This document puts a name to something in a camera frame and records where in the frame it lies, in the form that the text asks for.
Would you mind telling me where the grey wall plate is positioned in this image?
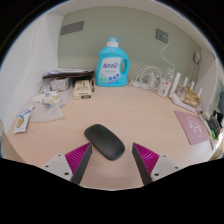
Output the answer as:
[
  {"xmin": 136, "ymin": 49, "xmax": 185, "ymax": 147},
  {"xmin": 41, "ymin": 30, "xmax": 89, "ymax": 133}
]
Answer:
[{"xmin": 60, "ymin": 20, "xmax": 85, "ymax": 36}]

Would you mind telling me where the silver foil packet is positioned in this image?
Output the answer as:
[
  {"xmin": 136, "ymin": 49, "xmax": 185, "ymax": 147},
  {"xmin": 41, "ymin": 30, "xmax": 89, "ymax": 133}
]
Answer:
[{"xmin": 49, "ymin": 78, "xmax": 72, "ymax": 93}]

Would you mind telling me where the small beige box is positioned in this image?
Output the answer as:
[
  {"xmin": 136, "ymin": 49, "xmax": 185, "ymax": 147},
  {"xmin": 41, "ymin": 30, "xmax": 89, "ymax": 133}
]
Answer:
[{"xmin": 73, "ymin": 79, "xmax": 93, "ymax": 100}]

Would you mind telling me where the stack of papers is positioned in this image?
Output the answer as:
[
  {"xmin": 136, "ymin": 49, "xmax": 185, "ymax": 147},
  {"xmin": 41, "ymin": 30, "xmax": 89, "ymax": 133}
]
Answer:
[{"xmin": 42, "ymin": 68, "xmax": 95, "ymax": 81}]

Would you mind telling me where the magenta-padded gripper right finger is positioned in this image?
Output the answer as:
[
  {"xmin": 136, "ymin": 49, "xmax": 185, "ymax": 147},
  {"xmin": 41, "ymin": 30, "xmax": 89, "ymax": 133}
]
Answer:
[{"xmin": 131, "ymin": 142, "xmax": 181, "ymax": 186}]

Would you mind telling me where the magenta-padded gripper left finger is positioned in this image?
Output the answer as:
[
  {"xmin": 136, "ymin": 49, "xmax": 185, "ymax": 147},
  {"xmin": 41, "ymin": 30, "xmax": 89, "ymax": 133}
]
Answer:
[{"xmin": 42, "ymin": 142, "xmax": 93, "ymax": 186}]

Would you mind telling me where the white desk divider panel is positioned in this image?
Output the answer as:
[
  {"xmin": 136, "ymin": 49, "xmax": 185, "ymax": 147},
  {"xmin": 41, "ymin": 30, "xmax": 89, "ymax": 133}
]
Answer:
[{"xmin": 199, "ymin": 49, "xmax": 218, "ymax": 109}]

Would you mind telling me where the white and yellow wrapper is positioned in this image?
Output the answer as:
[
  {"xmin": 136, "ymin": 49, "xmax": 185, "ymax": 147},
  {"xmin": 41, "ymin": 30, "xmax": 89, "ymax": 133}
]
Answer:
[{"xmin": 41, "ymin": 92, "xmax": 62, "ymax": 107}]

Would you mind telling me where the white router with antennas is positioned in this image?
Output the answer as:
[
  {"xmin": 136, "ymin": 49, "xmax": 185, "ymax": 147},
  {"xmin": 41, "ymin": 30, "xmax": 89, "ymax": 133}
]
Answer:
[{"xmin": 168, "ymin": 72, "xmax": 204, "ymax": 113}]

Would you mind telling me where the blue and yellow packet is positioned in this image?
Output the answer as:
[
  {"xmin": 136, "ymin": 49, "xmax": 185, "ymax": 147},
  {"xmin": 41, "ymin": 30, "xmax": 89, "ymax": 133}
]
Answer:
[{"xmin": 13, "ymin": 105, "xmax": 35, "ymax": 135}]

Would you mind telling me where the black and grey pouch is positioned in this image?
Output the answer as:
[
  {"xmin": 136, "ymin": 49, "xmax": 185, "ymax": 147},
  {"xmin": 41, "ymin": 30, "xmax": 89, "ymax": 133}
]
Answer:
[{"xmin": 208, "ymin": 111, "xmax": 224, "ymax": 139}]

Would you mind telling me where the pink mouse pad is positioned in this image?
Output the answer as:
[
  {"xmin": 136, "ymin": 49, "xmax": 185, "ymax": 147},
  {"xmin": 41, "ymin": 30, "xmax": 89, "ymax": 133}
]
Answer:
[{"xmin": 174, "ymin": 110, "xmax": 210, "ymax": 146}]

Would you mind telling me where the clear plastic bag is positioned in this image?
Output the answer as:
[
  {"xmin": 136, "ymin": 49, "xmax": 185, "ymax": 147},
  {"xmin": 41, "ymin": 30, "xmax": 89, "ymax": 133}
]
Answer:
[{"xmin": 29, "ymin": 89, "xmax": 73, "ymax": 124}]

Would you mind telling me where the white wall cable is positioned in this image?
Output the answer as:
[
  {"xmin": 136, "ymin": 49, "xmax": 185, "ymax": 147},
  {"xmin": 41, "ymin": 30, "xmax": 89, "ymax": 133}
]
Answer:
[{"xmin": 159, "ymin": 40, "xmax": 177, "ymax": 73}]

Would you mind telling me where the rubber band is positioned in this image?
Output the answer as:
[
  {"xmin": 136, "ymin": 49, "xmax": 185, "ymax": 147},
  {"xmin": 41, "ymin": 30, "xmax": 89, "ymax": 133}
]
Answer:
[{"xmin": 29, "ymin": 122, "xmax": 40, "ymax": 132}]

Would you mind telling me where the black computer mouse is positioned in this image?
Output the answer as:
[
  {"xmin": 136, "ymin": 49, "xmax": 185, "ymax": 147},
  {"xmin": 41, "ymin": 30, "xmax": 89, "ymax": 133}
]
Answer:
[{"xmin": 83, "ymin": 123, "xmax": 126, "ymax": 162}]

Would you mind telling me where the grey wall outlet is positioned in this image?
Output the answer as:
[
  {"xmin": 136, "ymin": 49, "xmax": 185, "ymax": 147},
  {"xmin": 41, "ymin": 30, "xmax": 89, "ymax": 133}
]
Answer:
[{"xmin": 155, "ymin": 28, "xmax": 169, "ymax": 43}]

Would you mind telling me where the white power strip with cables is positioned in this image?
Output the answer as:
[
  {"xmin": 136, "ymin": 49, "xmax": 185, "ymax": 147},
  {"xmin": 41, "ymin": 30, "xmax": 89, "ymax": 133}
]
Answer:
[{"xmin": 129, "ymin": 65, "xmax": 162, "ymax": 92}]

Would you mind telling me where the blue detergent bottle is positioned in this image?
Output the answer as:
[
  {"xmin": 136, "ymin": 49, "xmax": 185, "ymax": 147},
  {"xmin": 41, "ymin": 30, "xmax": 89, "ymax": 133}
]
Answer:
[{"xmin": 95, "ymin": 36, "xmax": 130, "ymax": 88}]

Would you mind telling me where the wall outlet with charger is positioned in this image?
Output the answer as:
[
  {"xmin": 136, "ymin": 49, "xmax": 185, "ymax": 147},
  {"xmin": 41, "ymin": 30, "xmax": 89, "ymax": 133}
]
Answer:
[{"xmin": 192, "ymin": 51, "xmax": 202, "ymax": 64}]

